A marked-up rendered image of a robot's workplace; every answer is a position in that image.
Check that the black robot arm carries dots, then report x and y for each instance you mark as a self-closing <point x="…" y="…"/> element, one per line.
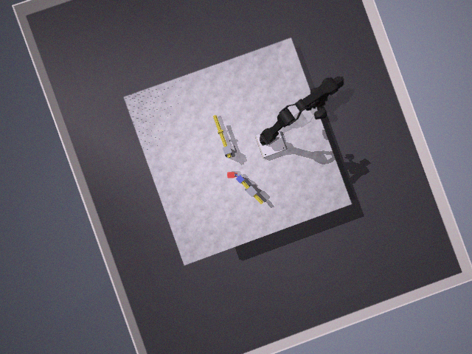
<point x="329" y="86"/>

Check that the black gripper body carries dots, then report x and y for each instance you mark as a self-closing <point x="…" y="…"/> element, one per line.
<point x="320" y="114"/>

